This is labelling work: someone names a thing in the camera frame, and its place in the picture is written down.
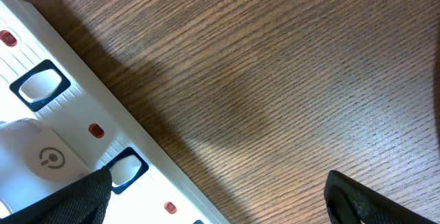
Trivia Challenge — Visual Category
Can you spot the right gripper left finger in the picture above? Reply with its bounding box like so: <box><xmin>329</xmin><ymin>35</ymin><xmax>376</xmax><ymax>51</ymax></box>
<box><xmin>1</xmin><ymin>166</ymin><xmax>112</xmax><ymax>224</ymax></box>

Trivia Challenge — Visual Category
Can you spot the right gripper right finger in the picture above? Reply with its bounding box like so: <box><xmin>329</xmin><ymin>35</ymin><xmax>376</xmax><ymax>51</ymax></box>
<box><xmin>324</xmin><ymin>170</ymin><xmax>435</xmax><ymax>224</ymax></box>

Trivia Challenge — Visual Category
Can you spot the white power strip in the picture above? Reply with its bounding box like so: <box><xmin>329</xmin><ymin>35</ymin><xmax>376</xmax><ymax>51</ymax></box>
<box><xmin>1</xmin><ymin>0</ymin><xmax>226</xmax><ymax>223</ymax></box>

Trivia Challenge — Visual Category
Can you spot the white USB charger plug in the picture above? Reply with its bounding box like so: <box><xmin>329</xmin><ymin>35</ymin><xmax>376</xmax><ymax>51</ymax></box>
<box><xmin>1</xmin><ymin>118</ymin><xmax>89</xmax><ymax>214</ymax></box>

